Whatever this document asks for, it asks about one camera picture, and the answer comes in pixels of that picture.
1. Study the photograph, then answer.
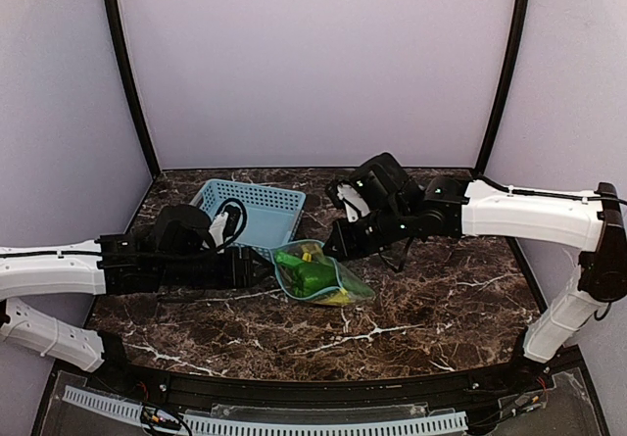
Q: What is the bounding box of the yellow toy banana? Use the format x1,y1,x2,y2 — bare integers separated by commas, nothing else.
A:
301,252,362,309

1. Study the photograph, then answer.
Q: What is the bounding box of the green toy bell pepper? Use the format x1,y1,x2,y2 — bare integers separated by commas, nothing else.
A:
278,262,339,300

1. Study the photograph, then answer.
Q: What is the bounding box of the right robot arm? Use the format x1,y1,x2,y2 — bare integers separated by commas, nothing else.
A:
323,152,626,363

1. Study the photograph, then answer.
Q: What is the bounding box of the black front frame rail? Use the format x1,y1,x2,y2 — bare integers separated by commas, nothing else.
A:
87,362,555,421

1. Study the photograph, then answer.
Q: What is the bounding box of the right black corner post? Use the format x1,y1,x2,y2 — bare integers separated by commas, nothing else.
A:
473,0,529,174

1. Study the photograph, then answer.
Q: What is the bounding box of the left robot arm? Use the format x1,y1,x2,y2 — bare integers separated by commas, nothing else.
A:
1,198,272,373

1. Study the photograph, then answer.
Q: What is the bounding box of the clear zip top bag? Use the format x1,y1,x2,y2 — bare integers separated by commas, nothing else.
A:
271,240,375,307

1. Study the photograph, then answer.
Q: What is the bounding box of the left black corner post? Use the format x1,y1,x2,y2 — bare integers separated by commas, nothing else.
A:
103,0,162,179

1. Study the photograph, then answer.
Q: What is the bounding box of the white slotted cable duct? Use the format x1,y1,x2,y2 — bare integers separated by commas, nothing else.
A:
62,385,468,436

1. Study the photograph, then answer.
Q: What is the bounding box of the long green toy cucumber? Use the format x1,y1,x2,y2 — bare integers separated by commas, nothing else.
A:
274,251,304,269

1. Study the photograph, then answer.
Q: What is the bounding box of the black corner post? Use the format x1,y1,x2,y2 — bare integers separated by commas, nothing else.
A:
103,0,162,179
473,0,529,174

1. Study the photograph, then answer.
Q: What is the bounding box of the short green toy gourd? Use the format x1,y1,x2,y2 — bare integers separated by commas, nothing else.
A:
339,265,376,303

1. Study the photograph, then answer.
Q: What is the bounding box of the light blue plastic basket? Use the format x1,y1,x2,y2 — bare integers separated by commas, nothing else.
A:
191,179,306,261

